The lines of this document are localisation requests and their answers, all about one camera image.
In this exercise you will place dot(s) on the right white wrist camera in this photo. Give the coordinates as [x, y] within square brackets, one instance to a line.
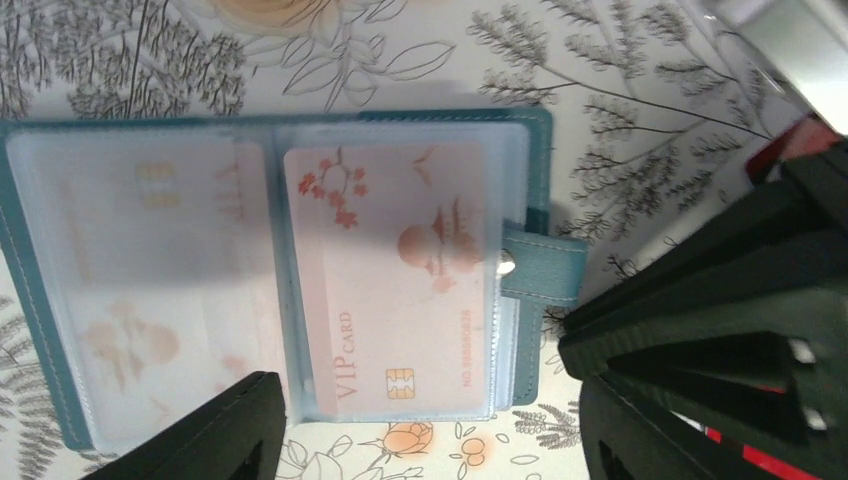
[803, 43]

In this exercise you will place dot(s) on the pile of red cards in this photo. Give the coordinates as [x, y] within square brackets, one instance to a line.
[808, 136]

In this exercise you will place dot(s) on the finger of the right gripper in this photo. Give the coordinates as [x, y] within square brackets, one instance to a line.
[768, 371]
[783, 234]

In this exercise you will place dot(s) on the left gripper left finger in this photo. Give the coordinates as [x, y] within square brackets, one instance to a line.
[236, 435]

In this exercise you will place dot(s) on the teal card holder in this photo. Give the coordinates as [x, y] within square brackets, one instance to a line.
[529, 269]

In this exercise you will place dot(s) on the white card with red print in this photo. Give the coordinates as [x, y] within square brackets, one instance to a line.
[391, 244]

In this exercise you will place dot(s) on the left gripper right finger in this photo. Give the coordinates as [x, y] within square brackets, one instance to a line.
[626, 436]

